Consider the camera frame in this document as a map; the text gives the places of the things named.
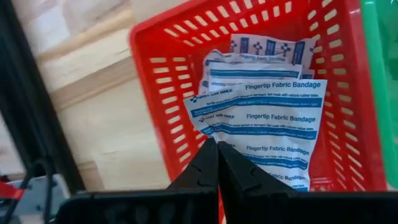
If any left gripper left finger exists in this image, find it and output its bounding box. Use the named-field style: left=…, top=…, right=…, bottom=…
left=57, top=138, right=220, bottom=224

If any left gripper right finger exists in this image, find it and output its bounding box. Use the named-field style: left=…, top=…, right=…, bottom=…
left=217, top=141, right=398, bottom=224

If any red plastic basket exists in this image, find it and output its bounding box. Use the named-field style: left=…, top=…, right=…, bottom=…
left=129, top=0, right=388, bottom=224

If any grey metal plate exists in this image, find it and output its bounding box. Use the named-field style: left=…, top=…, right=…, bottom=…
left=9, top=174, right=71, bottom=224

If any green plastic basket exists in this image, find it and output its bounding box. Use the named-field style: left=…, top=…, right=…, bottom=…
left=360, top=0, right=398, bottom=189

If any red strip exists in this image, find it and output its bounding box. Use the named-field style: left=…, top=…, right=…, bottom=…
left=0, top=180, right=25, bottom=200

